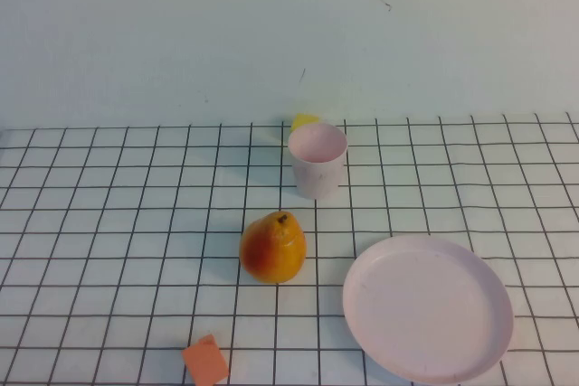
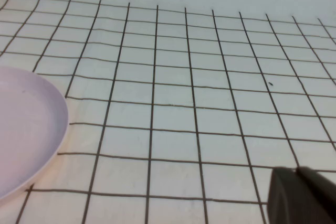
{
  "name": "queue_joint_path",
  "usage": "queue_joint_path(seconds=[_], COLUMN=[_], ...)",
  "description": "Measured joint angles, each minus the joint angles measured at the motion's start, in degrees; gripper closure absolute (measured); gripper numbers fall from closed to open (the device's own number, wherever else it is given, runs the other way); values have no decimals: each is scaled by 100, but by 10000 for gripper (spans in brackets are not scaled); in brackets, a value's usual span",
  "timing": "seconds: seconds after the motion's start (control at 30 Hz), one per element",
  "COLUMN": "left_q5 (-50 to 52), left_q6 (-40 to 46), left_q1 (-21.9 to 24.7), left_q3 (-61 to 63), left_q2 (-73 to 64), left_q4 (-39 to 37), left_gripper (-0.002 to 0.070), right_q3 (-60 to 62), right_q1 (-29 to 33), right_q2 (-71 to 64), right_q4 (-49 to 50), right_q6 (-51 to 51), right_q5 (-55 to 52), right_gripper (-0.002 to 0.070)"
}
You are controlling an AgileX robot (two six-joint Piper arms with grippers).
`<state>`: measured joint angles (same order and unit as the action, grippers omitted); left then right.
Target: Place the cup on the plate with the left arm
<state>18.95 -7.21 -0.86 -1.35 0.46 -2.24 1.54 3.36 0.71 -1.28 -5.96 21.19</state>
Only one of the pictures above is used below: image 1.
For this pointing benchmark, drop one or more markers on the orange yellow pear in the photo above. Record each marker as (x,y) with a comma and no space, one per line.
(271,250)

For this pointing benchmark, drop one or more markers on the orange foam block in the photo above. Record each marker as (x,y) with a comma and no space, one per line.
(205,361)

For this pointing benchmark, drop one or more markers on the pink plastic cup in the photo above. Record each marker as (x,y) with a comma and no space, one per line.
(316,178)

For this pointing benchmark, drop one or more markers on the pink plastic plate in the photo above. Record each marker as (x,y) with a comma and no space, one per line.
(425,309)

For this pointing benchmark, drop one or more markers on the yellow foam block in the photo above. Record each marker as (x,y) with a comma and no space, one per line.
(302,121)

